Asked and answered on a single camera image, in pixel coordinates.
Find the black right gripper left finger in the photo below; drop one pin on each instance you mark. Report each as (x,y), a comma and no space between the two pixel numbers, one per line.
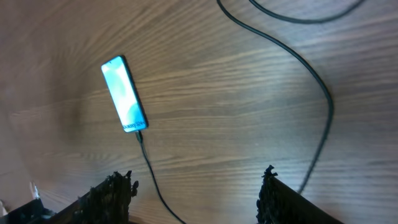
(107,203)

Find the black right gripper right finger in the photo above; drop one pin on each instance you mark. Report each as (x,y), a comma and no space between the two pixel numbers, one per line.
(279,204)

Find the Samsung Galaxy smartphone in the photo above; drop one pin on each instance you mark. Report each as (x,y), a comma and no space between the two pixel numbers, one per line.
(124,94)

